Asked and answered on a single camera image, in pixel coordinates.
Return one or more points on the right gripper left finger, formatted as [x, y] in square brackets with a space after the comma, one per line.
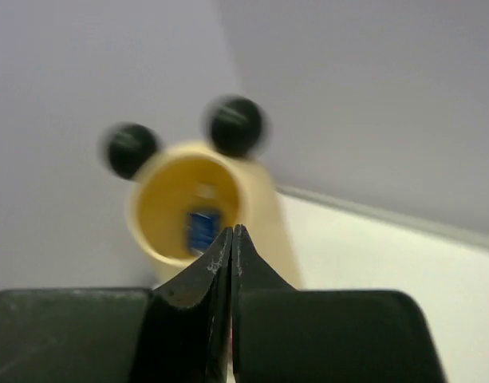
[177, 332]

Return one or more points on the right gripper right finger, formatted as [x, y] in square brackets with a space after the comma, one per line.
[282, 334]

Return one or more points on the clear bottle blue label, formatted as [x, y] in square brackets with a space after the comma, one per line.
[202, 229]

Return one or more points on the cream panda-ear waste bin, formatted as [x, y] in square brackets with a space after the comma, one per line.
[218, 173]

